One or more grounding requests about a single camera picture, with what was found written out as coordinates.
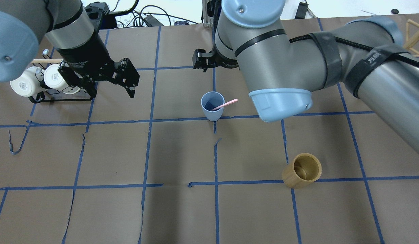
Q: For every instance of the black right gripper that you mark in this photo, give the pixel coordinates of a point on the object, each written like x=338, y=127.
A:
x=202, y=62

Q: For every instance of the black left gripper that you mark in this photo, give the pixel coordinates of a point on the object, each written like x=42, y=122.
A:
x=83, y=55

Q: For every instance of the pink chopstick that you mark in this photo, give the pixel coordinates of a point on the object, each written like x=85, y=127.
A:
x=225, y=104

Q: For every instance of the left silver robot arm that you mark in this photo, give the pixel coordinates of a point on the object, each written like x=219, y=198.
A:
x=73, y=30

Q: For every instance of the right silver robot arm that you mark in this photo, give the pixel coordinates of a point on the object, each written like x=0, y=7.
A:
x=281, y=73

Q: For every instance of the blue plastic cup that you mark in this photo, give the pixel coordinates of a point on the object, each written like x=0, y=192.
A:
x=209, y=101

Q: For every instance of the bamboo chopstick holder cup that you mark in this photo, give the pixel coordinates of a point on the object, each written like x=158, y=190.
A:
x=303, y=170

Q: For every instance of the wooden cup tree stand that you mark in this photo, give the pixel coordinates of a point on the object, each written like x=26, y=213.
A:
x=411, y=40

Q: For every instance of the upper white mug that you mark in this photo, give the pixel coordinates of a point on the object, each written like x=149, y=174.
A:
x=53, y=78

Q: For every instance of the white mug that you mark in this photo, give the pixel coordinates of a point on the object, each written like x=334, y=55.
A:
x=53, y=78
x=29, y=83

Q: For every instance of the lower white mug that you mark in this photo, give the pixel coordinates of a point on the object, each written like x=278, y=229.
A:
x=29, y=83

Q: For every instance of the black power adapter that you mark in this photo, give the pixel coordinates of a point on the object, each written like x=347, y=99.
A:
x=151, y=21

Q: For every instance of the small black power brick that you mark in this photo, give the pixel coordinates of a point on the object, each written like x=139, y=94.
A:
x=302, y=10

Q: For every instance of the black wire mug rack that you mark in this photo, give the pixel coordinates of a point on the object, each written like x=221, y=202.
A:
x=51, y=95

